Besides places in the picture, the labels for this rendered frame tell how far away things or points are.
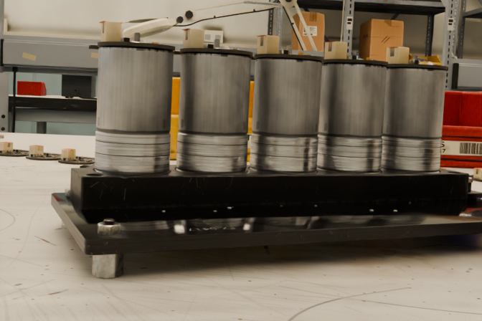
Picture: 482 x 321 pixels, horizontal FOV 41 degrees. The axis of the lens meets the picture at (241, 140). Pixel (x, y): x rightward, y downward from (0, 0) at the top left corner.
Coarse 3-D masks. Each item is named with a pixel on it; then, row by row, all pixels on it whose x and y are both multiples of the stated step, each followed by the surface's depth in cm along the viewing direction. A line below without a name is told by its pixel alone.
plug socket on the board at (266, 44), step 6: (258, 36) 23; (264, 36) 22; (270, 36) 22; (276, 36) 22; (258, 42) 23; (264, 42) 22; (270, 42) 22; (276, 42) 22; (258, 48) 23; (264, 48) 22; (270, 48) 22; (276, 48) 22
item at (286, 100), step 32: (256, 64) 23; (288, 64) 22; (320, 64) 23; (256, 96) 23; (288, 96) 22; (320, 96) 23; (256, 128) 23; (288, 128) 22; (256, 160) 23; (288, 160) 22
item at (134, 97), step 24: (120, 48) 20; (144, 48) 20; (120, 72) 20; (144, 72) 20; (168, 72) 21; (120, 96) 20; (144, 96) 20; (168, 96) 21; (96, 120) 21; (120, 120) 20; (144, 120) 20; (168, 120) 21; (96, 144) 21; (120, 144) 20; (144, 144) 20; (168, 144) 21; (96, 168) 21; (120, 168) 20; (144, 168) 20; (168, 168) 21
